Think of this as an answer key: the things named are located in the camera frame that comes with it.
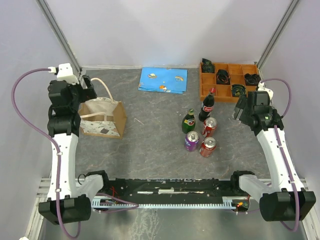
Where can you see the red soda can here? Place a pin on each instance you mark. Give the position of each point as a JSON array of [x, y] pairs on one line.
[[207, 147], [209, 127]]

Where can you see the orange wooden compartment tray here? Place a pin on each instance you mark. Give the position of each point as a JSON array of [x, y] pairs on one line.
[[224, 92]]

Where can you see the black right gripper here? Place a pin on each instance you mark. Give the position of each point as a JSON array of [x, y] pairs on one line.
[[241, 104]]

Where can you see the rolled dark belt right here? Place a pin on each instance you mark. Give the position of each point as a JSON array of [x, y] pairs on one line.
[[251, 79]]

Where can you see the green glass bottle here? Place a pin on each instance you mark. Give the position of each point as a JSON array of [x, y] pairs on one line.
[[189, 122]]

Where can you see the purple soda can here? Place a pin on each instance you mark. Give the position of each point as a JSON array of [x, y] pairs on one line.
[[191, 141]]

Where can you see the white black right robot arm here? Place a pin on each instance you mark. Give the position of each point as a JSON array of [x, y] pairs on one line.
[[286, 199]]

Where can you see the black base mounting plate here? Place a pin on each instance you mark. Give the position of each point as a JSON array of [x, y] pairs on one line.
[[172, 191]]

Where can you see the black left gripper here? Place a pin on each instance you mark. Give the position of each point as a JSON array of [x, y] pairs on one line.
[[87, 93]]

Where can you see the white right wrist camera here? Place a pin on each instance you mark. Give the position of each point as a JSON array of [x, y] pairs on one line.
[[261, 87]]

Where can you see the rolled dark belt middle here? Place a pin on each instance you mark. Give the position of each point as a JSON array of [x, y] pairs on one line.
[[222, 77]]

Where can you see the canvas tote bag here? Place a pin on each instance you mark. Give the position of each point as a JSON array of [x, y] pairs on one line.
[[103, 116]]

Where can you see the blue patterned folded cloth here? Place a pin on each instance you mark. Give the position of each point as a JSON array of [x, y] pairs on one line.
[[163, 80]]

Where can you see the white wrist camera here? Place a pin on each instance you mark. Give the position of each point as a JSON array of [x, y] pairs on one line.
[[64, 73], [261, 87]]

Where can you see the cola plastic bottle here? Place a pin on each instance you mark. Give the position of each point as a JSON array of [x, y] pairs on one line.
[[207, 105]]

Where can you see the blue cable duct rail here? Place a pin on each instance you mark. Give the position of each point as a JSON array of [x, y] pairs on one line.
[[100, 203]]

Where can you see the rolled dark belt top-left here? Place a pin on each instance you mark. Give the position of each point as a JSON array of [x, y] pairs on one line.
[[207, 66]]

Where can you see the rolled dark belt lower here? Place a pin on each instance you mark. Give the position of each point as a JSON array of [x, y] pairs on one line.
[[238, 90]]

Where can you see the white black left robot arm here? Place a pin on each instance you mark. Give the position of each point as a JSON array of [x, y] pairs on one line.
[[67, 203]]

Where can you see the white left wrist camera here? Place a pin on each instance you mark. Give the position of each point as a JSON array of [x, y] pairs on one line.
[[64, 73]]

